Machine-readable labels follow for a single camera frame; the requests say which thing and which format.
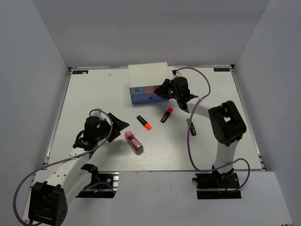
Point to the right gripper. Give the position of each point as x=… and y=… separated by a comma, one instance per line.
x=163, y=90

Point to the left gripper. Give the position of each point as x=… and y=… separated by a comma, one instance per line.
x=118, y=125

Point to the pink drawer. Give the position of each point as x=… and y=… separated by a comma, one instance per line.
x=149, y=90

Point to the white drawer organizer box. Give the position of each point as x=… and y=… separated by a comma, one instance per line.
x=150, y=74

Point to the small blue drawer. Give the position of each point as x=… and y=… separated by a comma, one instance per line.
x=137, y=91

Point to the pink cap clip tube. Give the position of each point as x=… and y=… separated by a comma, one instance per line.
x=134, y=142

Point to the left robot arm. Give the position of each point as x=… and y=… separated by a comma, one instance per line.
x=49, y=200

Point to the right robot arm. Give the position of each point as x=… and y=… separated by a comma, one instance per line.
x=227, y=124

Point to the pink cap highlighter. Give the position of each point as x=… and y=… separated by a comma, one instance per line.
x=166, y=115

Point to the wide blue drawer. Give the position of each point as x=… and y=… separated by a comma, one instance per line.
x=143, y=99

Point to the orange cap highlighter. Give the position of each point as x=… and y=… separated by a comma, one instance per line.
x=144, y=122

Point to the green cap highlighter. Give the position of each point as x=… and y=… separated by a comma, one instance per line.
x=192, y=128

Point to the right corner label sticker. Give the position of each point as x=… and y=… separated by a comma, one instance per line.
x=221, y=69

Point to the corner label sticker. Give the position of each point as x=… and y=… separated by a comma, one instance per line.
x=221, y=69
x=80, y=72

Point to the left corner label sticker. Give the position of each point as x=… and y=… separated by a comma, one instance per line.
x=80, y=72

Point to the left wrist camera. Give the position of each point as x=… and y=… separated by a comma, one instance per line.
x=96, y=113

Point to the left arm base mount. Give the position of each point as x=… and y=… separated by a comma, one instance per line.
x=104, y=185

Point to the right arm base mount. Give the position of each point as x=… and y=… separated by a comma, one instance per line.
x=208, y=187

